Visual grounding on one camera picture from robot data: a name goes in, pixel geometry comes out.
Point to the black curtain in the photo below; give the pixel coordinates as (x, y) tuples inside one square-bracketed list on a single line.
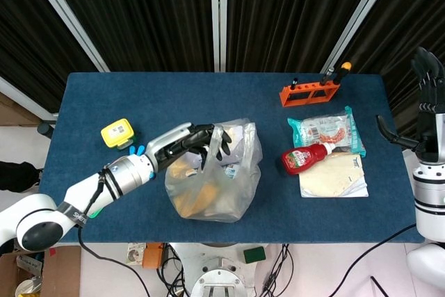
[(410, 5), (21, 32), (139, 15), (285, 5)]

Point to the white silver robot base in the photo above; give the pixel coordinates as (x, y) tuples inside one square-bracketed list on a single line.
[(219, 276)]

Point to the white printed card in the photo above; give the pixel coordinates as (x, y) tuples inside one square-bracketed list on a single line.
[(135, 251)]

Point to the orange tool rack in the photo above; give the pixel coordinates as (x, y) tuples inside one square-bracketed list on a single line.
[(309, 87)]

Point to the beige flatbread package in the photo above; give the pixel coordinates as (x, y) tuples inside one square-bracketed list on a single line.
[(327, 178)]

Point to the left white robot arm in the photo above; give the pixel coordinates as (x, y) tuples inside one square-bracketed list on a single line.
[(128, 175)]

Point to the brown bread piece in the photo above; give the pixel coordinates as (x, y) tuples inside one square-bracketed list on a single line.
[(201, 196)]

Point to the black cloth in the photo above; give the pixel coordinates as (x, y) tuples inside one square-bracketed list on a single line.
[(17, 175)]

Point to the brown cardboard box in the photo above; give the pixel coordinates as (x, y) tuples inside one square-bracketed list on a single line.
[(62, 272)]

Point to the clear plastic bag with groceries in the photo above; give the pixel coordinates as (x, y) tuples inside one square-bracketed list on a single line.
[(222, 199)]

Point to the teal snack package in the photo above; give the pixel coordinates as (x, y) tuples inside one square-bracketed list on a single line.
[(327, 126)]

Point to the red ketchup bottle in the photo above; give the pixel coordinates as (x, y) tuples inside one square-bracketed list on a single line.
[(299, 159)]

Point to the yellow plastic box with label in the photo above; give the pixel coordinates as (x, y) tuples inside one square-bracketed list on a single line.
[(116, 131)]

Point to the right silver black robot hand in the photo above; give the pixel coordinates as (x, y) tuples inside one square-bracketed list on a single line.
[(429, 126)]

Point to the black rod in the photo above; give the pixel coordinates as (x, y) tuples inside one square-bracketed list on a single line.
[(379, 286)]

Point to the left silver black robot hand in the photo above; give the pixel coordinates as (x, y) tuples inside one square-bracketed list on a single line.
[(174, 144)]

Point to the orange box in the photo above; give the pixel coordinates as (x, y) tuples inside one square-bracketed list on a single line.
[(153, 257)]

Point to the white frame post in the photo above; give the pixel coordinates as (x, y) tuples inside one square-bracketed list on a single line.
[(66, 15), (219, 15), (359, 15)]

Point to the screwdriver with orange cap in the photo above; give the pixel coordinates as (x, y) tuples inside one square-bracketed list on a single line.
[(346, 66)]

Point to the green block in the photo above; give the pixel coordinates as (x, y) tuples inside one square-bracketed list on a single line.
[(254, 254)]

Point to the blue felt table cover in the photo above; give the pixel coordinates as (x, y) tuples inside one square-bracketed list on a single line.
[(222, 95)]

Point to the white paper sheets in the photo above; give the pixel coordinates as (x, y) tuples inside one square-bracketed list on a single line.
[(359, 190)]

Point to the brown cardboard sheet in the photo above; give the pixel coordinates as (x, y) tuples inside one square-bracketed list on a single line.
[(14, 112)]

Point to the white frame rail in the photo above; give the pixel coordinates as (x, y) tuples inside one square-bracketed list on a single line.
[(24, 98)]

